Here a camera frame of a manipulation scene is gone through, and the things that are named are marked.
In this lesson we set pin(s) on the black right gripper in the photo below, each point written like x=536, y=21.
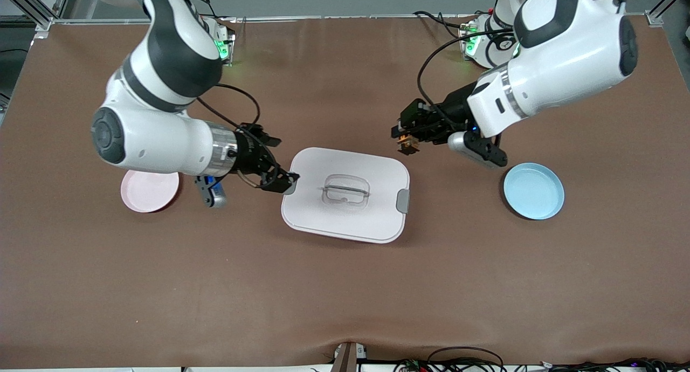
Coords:
x=249, y=153

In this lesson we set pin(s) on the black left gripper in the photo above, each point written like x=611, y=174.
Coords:
x=452, y=114

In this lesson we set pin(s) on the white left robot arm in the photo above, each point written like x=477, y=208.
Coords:
x=566, y=64

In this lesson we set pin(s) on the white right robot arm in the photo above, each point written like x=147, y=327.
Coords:
x=151, y=140

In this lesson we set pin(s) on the white lidded storage box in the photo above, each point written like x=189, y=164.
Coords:
x=345, y=215

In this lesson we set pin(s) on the pink round plate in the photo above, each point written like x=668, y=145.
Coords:
x=148, y=194

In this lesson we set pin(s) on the light blue round plate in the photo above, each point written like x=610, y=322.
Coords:
x=533, y=191

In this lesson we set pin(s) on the metal table edge bracket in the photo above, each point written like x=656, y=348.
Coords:
x=347, y=358

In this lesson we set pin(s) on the aluminium frame profile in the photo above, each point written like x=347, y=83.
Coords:
x=657, y=17
x=32, y=8

